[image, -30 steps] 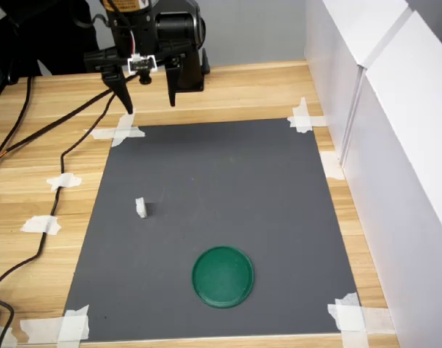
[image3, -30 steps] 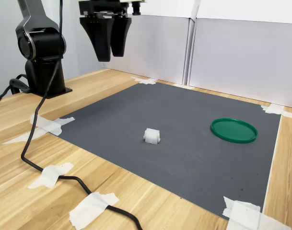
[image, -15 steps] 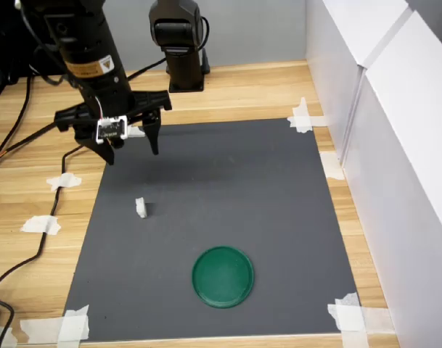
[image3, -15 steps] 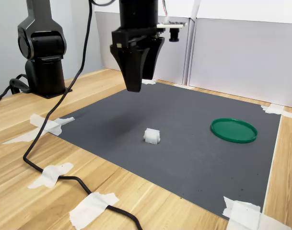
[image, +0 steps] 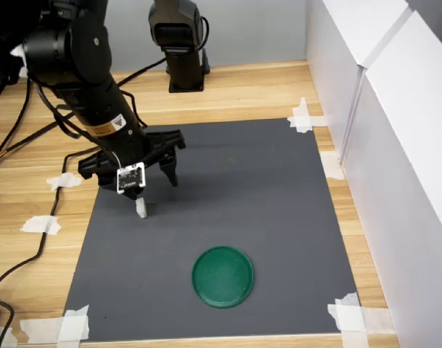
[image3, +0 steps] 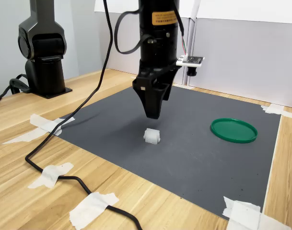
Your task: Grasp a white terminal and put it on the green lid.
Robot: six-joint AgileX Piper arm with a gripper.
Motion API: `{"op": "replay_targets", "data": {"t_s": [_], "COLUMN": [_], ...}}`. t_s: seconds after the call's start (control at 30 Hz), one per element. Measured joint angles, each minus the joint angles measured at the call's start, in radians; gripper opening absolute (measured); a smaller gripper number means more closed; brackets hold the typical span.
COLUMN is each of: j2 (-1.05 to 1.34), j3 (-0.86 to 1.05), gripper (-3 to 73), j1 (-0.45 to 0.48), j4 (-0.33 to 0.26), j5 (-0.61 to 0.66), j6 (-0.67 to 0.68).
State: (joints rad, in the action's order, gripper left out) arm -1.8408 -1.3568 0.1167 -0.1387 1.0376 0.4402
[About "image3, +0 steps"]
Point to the small white camera box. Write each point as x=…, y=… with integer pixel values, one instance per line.
x=190, y=61

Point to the round green lid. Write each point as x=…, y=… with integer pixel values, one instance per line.
x=234, y=131

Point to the small white plastic terminal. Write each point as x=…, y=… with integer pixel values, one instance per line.
x=151, y=136

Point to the long white edge tape strip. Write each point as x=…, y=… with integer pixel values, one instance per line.
x=272, y=163

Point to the dark grey mat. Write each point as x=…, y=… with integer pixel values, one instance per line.
x=184, y=167

